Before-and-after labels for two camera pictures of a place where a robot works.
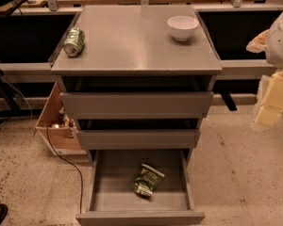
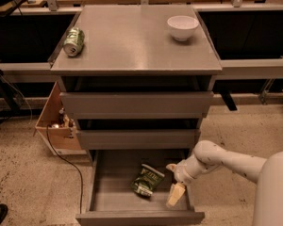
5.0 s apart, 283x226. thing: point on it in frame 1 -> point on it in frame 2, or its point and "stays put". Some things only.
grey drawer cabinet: (138, 80) stays put
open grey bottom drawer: (111, 200) stays put
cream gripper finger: (278, 98) -> (177, 190)
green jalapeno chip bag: (147, 180) stays put
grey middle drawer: (138, 138) stays put
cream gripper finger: (258, 43) -> (172, 167)
